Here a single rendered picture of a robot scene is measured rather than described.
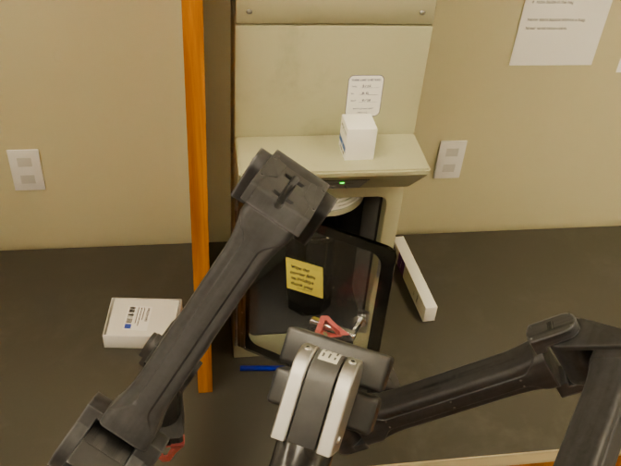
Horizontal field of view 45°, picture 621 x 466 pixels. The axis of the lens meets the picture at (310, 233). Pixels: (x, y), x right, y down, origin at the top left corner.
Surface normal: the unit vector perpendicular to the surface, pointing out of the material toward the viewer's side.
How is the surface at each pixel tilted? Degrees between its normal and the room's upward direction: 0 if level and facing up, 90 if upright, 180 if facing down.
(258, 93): 90
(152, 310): 0
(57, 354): 0
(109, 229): 90
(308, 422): 44
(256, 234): 60
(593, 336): 38
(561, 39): 90
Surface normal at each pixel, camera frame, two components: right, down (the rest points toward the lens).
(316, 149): 0.07, -0.77
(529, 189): 0.14, 0.63
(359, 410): -0.19, -0.15
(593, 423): -0.48, -0.78
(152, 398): -0.04, 0.15
